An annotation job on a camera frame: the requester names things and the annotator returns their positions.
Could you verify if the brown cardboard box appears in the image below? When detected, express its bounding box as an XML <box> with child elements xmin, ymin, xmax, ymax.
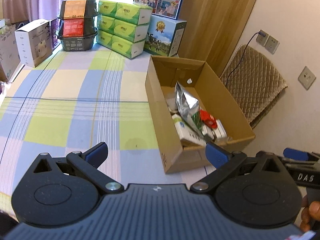
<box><xmin>145</xmin><ymin>56</ymin><xmax>255</xmax><ymax>173</ymax></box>

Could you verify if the orange black food container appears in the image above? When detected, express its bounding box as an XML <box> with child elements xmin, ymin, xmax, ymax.
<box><xmin>58</xmin><ymin>0</ymin><xmax>98</xmax><ymax>20</ymax></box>

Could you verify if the red black food container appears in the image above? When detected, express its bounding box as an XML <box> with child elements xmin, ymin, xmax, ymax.
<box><xmin>57</xmin><ymin>18</ymin><xmax>96</xmax><ymax>39</ymax></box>

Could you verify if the wooden wardrobe panel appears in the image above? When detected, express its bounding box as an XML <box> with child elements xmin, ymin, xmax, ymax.
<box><xmin>178</xmin><ymin>0</ymin><xmax>256</xmax><ymax>76</ymax></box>

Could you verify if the green white medicine box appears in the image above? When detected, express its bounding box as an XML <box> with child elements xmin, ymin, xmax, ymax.
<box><xmin>171</xmin><ymin>114</ymin><xmax>206</xmax><ymax>147</ymax></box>

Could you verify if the green blue milk box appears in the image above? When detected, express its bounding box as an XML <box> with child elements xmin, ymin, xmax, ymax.
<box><xmin>144</xmin><ymin>15</ymin><xmax>187</xmax><ymax>57</ymax></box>

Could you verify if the purple box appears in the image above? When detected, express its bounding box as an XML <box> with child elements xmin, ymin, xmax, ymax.
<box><xmin>50</xmin><ymin>18</ymin><xmax>60</xmax><ymax>50</ymax></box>

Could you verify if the white green pill box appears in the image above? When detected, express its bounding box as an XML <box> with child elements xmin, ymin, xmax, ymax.
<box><xmin>201</xmin><ymin>120</ymin><xmax>229</xmax><ymax>144</ymax></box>

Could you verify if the checkered tablecloth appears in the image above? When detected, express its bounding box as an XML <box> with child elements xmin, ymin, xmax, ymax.
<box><xmin>1</xmin><ymin>44</ymin><xmax>214</xmax><ymax>216</ymax></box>

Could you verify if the green tissue pack stack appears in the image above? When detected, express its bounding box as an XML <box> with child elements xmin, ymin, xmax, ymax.
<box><xmin>96</xmin><ymin>0</ymin><xmax>152</xmax><ymax>59</ymax></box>

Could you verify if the white appliance box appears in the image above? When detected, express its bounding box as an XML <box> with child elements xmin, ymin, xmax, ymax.
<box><xmin>15</xmin><ymin>19</ymin><xmax>53</xmax><ymax>68</ymax></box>

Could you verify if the silver green foil bag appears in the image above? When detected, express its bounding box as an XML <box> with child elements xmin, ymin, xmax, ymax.
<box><xmin>175</xmin><ymin>82</ymin><xmax>203</xmax><ymax>139</ymax></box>

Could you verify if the black power cable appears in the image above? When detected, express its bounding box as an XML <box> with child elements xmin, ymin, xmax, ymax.
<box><xmin>226</xmin><ymin>31</ymin><xmax>263</xmax><ymax>88</ymax></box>

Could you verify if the clear plastic blister pack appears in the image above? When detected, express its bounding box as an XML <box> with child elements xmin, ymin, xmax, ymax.
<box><xmin>165</xmin><ymin>92</ymin><xmax>178</xmax><ymax>114</ymax></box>

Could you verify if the person's right hand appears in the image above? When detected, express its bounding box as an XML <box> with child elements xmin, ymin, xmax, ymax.
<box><xmin>300</xmin><ymin>195</ymin><xmax>320</xmax><ymax>232</ymax></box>

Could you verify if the round-port wall socket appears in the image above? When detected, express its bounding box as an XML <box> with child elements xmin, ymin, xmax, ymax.
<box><xmin>298</xmin><ymin>66</ymin><xmax>316</xmax><ymax>90</ymax></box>

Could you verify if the red snack wrapper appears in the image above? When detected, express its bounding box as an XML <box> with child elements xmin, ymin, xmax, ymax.
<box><xmin>200</xmin><ymin>109</ymin><xmax>217</xmax><ymax>129</ymax></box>

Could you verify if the wall socket with plug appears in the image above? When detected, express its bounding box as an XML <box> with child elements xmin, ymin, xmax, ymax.
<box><xmin>256</xmin><ymin>30</ymin><xmax>269</xmax><ymax>47</ymax></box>

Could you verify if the quilted brown cushion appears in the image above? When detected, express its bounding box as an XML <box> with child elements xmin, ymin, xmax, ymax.
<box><xmin>220</xmin><ymin>45</ymin><xmax>287</xmax><ymax>128</ymax></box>

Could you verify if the empty wall socket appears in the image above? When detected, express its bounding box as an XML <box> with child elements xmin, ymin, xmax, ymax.
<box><xmin>264</xmin><ymin>36</ymin><xmax>280</xmax><ymax>55</ymax></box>

